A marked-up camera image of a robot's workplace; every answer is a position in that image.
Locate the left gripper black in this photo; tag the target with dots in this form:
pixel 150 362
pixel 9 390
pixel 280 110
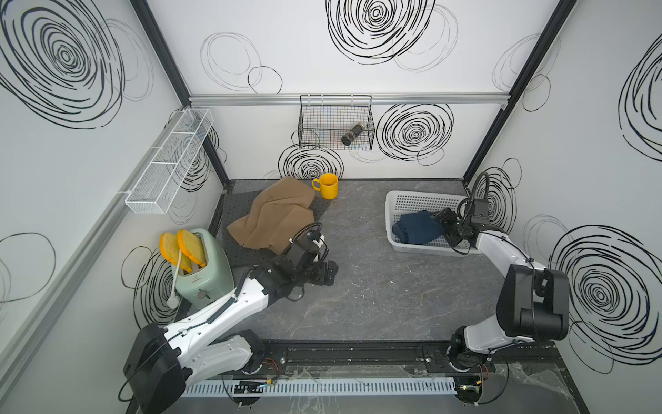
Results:
pixel 321 279

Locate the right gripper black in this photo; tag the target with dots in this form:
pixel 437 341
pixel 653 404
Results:
pixel 444 216

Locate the blue denim skirt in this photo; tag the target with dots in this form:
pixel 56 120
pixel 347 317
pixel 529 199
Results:
pixel 418 228

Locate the tan brown skirt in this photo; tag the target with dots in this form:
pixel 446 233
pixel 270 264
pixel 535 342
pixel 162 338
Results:
pixel 276 215

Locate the white perforated plastic basket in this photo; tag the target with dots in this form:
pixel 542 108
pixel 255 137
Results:
pixel 398 203

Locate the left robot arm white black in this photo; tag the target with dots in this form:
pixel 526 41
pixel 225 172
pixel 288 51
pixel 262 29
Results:
pixel 165 360

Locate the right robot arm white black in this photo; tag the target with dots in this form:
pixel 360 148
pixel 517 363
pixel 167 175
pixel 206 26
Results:
pixel 533 304

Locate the yellow mug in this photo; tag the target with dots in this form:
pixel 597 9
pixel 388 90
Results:
pixel 327 185

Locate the dark perforated mat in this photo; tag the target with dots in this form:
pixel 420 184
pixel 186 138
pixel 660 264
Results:
pixel 235 206

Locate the mint green toaster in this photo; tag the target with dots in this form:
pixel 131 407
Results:
pixel 207 284

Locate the right toast slice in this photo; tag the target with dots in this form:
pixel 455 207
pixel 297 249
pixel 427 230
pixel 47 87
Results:
pixel 192 247

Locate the toast slice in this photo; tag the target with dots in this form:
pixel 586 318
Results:
pixel 169 249
pixel 192 247

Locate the dark cylindrical bottle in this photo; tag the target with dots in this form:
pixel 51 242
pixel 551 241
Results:
pixel 349 137

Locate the left toast slice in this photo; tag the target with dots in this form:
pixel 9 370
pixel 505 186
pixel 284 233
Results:
pixel 169 249

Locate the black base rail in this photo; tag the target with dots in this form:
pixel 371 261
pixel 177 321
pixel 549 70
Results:
pixel 274 357

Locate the black wire wall basket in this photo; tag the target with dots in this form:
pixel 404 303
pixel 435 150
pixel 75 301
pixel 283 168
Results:
pixel 324 119

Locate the white slotted cable duct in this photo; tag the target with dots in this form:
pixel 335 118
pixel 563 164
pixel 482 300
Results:
pixel 244 388

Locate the white wire wall shelf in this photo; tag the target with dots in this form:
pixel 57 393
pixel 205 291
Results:
pixel 164 175

